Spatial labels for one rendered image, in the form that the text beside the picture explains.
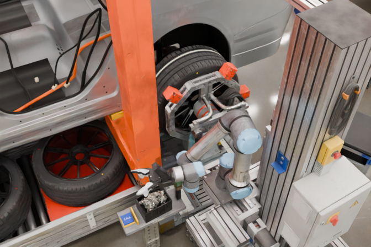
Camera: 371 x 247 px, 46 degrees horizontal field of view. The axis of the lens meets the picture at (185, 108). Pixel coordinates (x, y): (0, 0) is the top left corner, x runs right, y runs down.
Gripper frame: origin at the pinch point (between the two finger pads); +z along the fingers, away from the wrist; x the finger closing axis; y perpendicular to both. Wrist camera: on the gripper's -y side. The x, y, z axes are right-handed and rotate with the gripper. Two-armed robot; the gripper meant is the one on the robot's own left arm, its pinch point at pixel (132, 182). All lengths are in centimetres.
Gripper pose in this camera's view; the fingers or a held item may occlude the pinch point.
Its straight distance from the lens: 211.7
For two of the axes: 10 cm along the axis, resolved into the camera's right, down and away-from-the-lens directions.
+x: -2.8, -6.0, 7.5
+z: -9.6, 2.0, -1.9
